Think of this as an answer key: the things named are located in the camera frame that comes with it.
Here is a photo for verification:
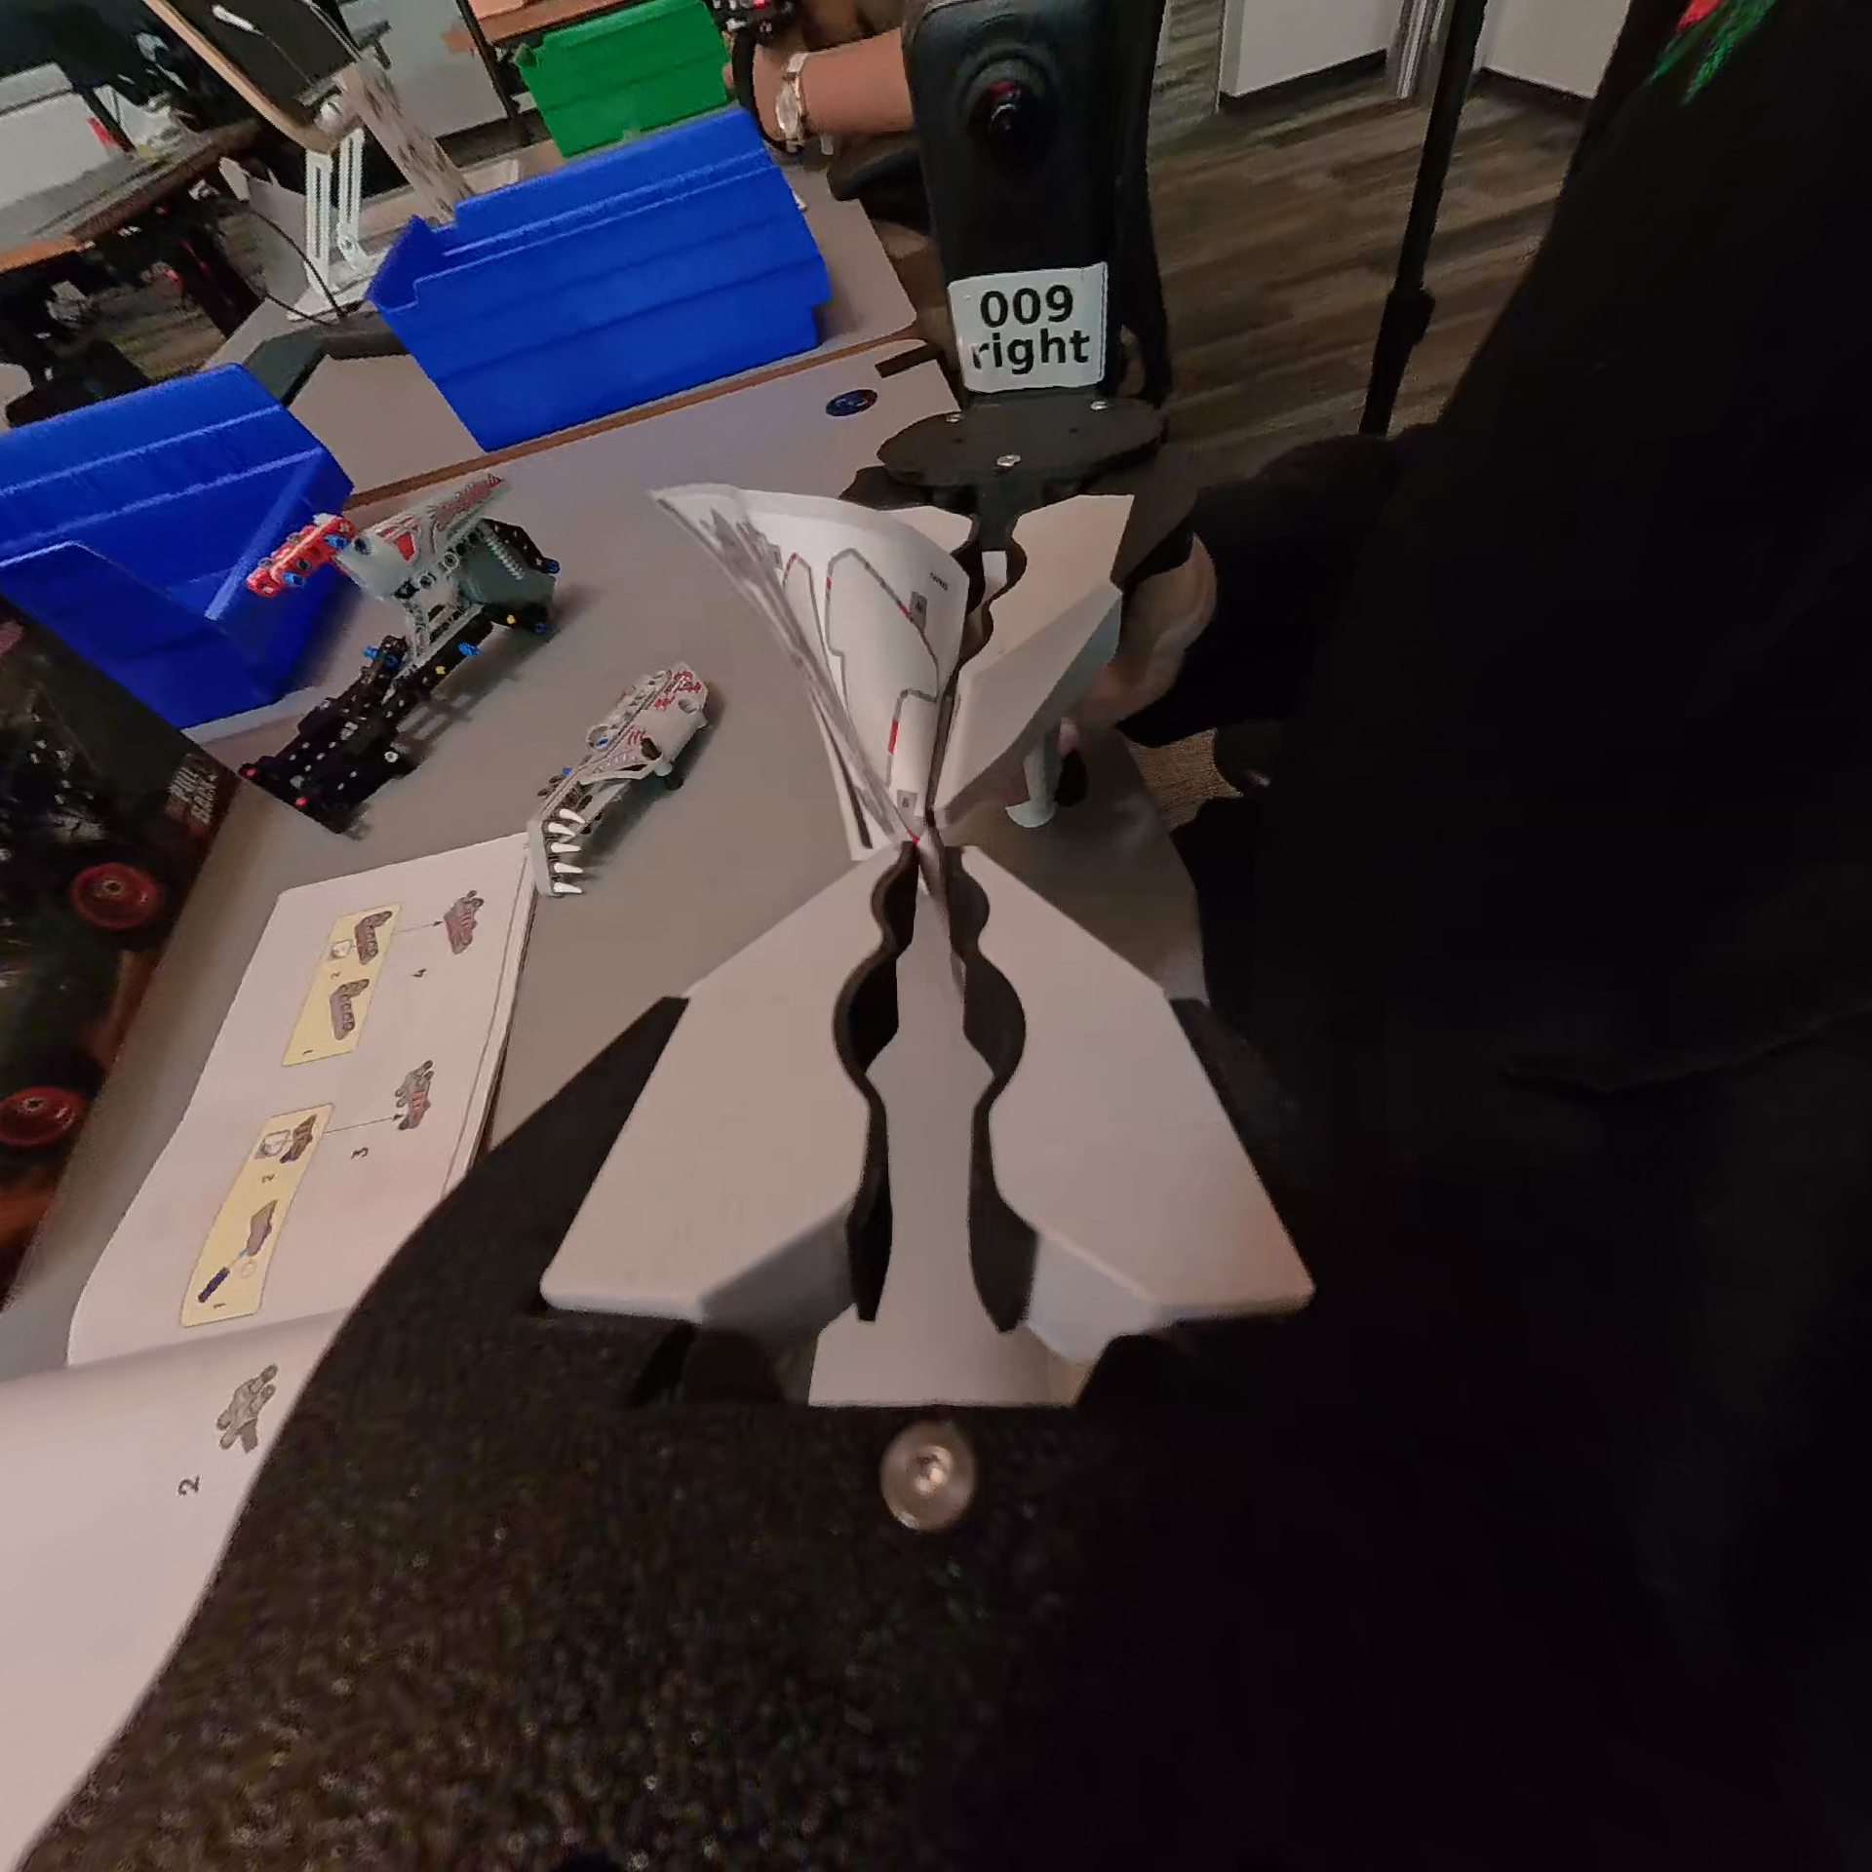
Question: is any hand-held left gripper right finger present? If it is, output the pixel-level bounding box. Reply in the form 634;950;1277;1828
937;844;1316;1373

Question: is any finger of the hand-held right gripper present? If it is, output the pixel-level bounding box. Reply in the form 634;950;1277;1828
935;495;1139;837

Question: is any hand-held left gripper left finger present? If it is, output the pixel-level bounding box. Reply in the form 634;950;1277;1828
541;840;927;1350

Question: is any white sticker sheet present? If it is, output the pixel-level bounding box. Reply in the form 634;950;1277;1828
652;483;985;866

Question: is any another person's forearm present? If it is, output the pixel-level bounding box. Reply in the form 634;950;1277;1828
724;27;918;158

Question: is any person's right forearm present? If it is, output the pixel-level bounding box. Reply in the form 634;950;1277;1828
1161;431;1409;798

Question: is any adjoining grey desk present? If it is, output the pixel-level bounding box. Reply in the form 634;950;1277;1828
205;147;969;502

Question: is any person's right hand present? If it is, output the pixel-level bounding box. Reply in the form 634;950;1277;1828
1073;536;1221;765

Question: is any black tripod pole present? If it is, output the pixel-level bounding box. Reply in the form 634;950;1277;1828
1357;0;1488;441

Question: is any white toothed toy panel assembly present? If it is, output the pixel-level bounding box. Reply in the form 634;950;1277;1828
525;663;722;900

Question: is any blue storage bin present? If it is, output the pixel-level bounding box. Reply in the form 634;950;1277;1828
365;107;839;450
0;364;357;734

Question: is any white instruction booklet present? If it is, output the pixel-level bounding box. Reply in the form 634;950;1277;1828
0;834;540;1807

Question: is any green storage bin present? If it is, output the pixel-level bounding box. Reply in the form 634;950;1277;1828
513;0;736;158

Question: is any person's black sweater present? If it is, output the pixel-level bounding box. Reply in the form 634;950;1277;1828
1171;0;1872;1872

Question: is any grey black toy truck assembly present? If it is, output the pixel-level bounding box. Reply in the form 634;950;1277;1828
239;472;564;837

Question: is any black toy set box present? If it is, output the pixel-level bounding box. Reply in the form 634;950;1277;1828
0;597;239;1300

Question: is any white lattice stand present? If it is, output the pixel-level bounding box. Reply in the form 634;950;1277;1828
296;125;371;297

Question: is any tilted tag board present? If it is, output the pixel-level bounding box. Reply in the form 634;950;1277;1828
147;0;479;216

